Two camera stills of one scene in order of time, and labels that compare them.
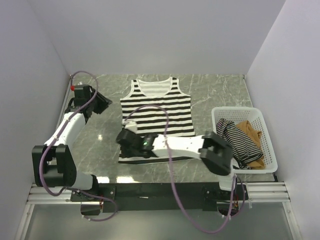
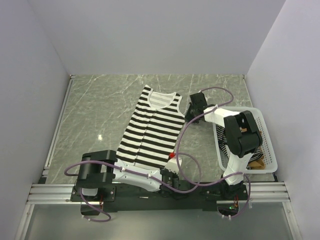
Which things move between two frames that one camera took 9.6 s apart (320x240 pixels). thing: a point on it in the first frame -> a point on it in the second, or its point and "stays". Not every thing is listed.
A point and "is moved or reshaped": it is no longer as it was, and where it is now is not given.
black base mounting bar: (161, 197) stays
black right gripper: (125, 153) -> (188, 117)
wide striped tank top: (151, 120) is moved or reshaped
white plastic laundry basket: (238, 114) stays
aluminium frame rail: (263, 192) stays
